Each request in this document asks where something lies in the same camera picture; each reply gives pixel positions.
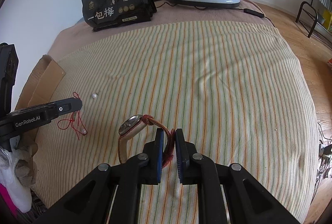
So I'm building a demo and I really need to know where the red string jade pendant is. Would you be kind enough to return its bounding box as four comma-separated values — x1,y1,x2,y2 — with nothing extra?
57,91,88,140

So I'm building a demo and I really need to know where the watch with red strap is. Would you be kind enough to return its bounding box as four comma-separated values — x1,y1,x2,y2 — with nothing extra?
118,114,175,168

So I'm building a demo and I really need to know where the cardboard box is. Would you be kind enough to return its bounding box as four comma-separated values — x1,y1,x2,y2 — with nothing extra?
15,55,66,110

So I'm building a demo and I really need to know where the white plastic bag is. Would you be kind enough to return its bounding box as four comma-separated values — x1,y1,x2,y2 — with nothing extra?
1,148,33,213

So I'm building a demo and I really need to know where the brown bed blanket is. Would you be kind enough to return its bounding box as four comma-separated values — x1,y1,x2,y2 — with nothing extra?
47,0,263,64

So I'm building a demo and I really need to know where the power strip with plugs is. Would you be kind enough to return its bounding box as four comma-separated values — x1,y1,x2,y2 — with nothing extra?
317,122,332,188

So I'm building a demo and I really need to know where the striped yellow towel blanket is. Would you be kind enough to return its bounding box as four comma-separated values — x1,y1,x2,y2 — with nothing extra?
34,21,318,222

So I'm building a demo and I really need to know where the black snack bag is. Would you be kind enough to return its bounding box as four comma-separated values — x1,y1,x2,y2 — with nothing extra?
82,0,157,31

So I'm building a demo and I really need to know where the black metal rack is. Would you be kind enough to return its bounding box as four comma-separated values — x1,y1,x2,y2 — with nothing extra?
295,0,331,48

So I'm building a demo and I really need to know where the black ring light cable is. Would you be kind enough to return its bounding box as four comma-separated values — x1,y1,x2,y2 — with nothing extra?
152,0,276,27

